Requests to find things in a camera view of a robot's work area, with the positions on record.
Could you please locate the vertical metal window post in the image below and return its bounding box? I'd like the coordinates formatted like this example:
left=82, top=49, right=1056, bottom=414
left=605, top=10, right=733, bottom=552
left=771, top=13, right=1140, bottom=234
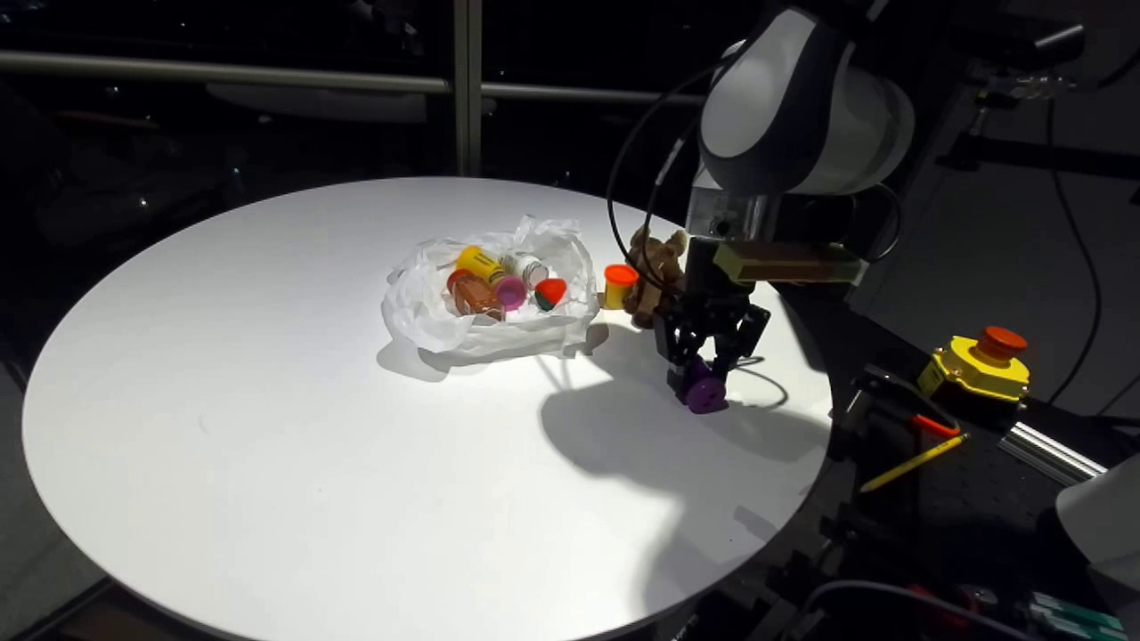
left=448, top=0, right=487, bottom=177

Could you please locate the horizontal metal window rail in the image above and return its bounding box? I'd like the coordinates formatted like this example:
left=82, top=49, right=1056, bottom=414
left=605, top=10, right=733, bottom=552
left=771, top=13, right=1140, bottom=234
left=0, top=48, right=718, bottom=114

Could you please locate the thin black hanging cable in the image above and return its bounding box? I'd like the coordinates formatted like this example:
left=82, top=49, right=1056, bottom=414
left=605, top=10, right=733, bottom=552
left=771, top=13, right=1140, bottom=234
left=1039, top=93, right=1110, bottom=408

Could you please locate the orange lid yellow dough tub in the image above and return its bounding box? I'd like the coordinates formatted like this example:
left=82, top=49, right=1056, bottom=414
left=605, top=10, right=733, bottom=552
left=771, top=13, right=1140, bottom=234
left=601, top=262, right=644, bottom=315

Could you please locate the yellowish wrist camera mount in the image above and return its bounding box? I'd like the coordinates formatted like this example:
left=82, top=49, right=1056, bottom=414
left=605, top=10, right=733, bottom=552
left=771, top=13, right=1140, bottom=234
left=708, top=238, right=874, bottom=291

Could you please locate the aluminium bar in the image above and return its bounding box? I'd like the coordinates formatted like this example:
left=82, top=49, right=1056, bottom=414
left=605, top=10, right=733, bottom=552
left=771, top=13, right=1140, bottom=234
left=1003, top=422, right=1114, bottom=485

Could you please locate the teal handled tool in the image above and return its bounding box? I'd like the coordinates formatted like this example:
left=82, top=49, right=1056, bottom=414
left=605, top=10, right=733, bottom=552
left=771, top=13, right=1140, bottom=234
left=1028, top=588, right=1132, bottom=641

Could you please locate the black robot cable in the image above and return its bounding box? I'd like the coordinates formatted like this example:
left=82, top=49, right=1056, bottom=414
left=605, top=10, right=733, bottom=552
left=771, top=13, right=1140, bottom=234
left=601, top=49, right=731, bottom=285

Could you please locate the purple dough tub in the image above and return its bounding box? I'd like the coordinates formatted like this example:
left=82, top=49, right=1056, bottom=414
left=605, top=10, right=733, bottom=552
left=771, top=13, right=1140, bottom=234
left=668, top=359, right=731, bottom=417

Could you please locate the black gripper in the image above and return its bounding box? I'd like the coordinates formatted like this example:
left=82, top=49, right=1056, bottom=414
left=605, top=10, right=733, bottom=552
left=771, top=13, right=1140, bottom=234
left=655, top=244, right=778, bottom=383

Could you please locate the red handled tool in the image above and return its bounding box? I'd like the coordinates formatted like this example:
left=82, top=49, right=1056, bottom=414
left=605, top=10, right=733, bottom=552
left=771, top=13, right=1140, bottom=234
left=906, top=410, right=965, bottom=442

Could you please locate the grey floor cable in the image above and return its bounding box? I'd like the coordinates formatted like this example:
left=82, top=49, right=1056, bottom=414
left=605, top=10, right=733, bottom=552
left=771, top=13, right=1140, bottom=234
left=804, top=579, right=1036, bottom=641

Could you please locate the yellow pencil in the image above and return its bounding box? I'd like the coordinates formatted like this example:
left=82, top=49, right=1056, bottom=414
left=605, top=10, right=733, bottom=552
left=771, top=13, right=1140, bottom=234
left=854, top=430, right=973, bottom=499

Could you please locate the brown spice bottle orange cap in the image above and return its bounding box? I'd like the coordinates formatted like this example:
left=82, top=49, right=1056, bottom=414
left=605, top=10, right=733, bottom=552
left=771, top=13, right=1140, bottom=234
left=446, top=268, right=502, bottom=320

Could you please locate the white plastic bag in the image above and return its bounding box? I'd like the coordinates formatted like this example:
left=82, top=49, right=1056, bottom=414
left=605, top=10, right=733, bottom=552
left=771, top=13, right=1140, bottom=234
left=379, top=215, right=605, bottom=368

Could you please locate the grey rounded cover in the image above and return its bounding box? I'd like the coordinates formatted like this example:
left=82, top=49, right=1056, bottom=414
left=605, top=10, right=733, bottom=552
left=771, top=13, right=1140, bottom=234
left=1053, top=457, right=1140, bottom=593

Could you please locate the yellow emergency stop red button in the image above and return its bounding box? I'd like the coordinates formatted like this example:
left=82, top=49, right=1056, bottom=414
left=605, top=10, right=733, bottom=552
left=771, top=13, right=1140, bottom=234
left=916, top=324, right=1036, bottom=408

